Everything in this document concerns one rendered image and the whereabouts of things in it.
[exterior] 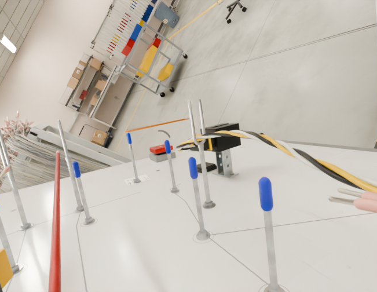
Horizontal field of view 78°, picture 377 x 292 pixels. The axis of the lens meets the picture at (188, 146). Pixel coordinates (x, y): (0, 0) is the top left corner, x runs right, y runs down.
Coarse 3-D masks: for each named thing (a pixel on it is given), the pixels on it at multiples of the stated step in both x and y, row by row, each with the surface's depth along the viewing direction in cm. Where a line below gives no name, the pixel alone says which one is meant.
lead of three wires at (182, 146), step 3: (192, 138) 30; (186, 141) 30; (189, 141) 30; (192, 141) 30; (180, 144) 32; (183, 144) 31; (186, 144) 31; (192, 144) 38; (177, 147) 33; (180, 147) 32; (183, 147) 37; (186, 147) 37; (189, 147) 38; (192, 147) 38; (177, 150) 34; (180, 150) 36
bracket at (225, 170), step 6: (228, 150) 42; (216, 156) 42; (222, 156) 41; (228, 156) 42; (216, 162) 43; (222, 162) 41; (228, 162) 42; (222, 168) 43; (228, 168) 42; (216, 174) 43; (222, 174) 42; (228, 174) 42; (234, 174) 41
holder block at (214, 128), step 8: (208, 128) 40; (216, 128) 39; (224, 128) 39; (232, 128) 40; (224, 136) 39; (232, 136) 40; (216, 144) 39; (224, 144) 39; (232, 144) 40; (240, 144) 42
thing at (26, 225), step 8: (0, 136) 31; (0, 144) 30; (0, 152) 30; (8, 160) 32; (8, 176) 31; (16, 192) 32; (16, 200) 32; (24, 216) 33; (24, 224) 33; (32, 224) 33
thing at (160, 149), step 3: (162, 144) 65; (150, 147) 63; (153, 147) 63; (156, 147) 62; (159, 147) 61; (162, 147) 61; (171, 147) 61; (150, 150) 63; (153, 150) 60; (156, 150) 60; (159, 150) 60; (162, 150) 60; (165, 150) 61; (156, 153) 60; (159, 153) 61; (162, 153) 61; (165, 153) 62
